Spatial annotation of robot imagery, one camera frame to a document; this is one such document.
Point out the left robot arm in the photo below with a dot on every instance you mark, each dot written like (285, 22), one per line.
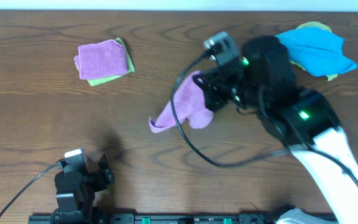
(76, 188)

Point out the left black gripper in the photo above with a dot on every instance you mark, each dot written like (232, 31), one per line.
(97, 177)

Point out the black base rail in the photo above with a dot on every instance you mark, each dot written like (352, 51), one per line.
(130, 218)

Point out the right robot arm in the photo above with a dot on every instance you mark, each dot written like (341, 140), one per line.
(258, 76)

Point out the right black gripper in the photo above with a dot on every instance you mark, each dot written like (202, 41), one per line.
(214, 87)

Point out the crumpled green cloth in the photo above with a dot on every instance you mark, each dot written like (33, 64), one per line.
(321, 26)

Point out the blue microfiber cloth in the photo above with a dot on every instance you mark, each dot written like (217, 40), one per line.
(318, 51)

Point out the folded green cloth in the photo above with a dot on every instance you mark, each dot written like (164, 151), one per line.
(111, 61)

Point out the purple microfiber cloth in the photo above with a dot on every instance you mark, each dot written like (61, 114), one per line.
(189, 105)

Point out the folded purple cloth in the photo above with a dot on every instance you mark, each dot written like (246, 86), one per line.
(84, 59)

